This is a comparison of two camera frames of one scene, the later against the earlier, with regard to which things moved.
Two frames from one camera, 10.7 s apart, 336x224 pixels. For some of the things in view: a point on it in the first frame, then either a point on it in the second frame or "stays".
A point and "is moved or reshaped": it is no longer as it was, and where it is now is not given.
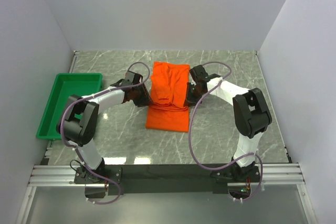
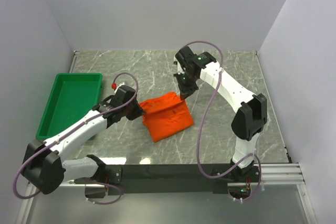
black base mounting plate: (167, 179) stays
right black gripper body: (193, 94) to (187, 84)
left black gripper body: (140, 96) to (133, 111)
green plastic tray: (66, 85) stays
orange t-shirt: (168, 111) is moved or reshaped
